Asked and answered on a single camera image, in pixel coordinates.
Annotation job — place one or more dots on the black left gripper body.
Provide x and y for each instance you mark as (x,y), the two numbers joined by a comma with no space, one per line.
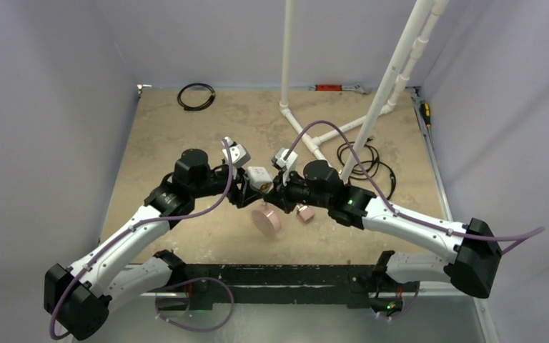
(214,184)

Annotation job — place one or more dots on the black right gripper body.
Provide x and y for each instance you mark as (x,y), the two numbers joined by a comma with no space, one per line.
(280,190)

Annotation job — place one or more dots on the white cube power socket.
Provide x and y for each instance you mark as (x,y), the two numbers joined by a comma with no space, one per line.
(259,178)

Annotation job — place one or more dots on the small pink brown plug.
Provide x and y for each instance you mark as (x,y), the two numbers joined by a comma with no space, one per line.
(304,213)

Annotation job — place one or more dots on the pink round socket with cord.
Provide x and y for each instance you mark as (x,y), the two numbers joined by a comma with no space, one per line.
(265,218)

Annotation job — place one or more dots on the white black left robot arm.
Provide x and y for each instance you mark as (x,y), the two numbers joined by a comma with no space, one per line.
(79,297)

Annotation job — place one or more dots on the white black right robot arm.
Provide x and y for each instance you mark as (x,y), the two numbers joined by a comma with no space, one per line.
(465,255)

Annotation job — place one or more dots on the yellow black screwdriver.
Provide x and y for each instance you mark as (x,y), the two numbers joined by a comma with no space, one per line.
(425,113)

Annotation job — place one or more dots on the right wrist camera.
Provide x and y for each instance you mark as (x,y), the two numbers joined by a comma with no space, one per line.
(285,161)

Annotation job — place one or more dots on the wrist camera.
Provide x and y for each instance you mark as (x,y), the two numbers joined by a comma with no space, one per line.
(235,155)
(285,161)

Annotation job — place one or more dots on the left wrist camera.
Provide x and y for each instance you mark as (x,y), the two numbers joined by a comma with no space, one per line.
(235,155)

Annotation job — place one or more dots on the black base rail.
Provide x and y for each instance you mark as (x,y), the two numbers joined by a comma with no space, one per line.
(356,286)

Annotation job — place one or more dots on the red handled adjustable wrench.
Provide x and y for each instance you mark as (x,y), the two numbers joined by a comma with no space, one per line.
(357,88)

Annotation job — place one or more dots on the white PVC pipe frame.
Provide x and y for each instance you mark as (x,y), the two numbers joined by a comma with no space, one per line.
(410,47)

